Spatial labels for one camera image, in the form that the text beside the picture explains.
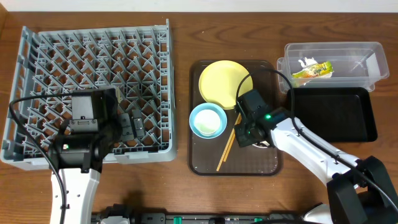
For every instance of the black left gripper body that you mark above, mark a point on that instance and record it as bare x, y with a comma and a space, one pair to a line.
125, 126

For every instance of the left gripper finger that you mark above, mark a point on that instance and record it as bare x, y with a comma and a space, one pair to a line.
137, 123
127, 131

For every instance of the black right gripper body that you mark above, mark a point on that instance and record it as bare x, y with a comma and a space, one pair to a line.
246, 136

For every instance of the pink white bowl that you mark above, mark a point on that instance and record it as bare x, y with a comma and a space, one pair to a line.
263, 144

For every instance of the green orange snack wrapper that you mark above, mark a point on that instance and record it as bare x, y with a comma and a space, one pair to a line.
317, 70

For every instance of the white plastic cup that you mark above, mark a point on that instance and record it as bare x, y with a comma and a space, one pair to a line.
207, 122

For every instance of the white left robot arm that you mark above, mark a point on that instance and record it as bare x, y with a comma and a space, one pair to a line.
80, 146

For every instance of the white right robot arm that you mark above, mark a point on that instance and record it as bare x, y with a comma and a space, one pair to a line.
359, 190

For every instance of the grey plastic dishwasher rack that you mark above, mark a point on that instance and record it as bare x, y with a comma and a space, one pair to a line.
137, 60

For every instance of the black waste tray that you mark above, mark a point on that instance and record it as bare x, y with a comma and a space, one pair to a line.
341, 114

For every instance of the clear plastic waste bin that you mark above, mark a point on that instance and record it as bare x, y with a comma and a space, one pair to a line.
355, 64

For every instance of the wooden chopstick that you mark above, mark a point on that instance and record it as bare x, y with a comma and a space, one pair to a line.
231, 139
221, 159

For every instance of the light blue bowl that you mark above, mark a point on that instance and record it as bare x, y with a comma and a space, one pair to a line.
208, 106

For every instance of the dark brown serving tray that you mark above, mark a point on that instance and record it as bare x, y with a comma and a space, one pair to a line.
205, 154

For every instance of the yellow round plate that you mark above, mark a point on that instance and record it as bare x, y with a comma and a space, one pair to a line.
218, 83

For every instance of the white crumpled tissue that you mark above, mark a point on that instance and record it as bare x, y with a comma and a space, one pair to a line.
306, 62

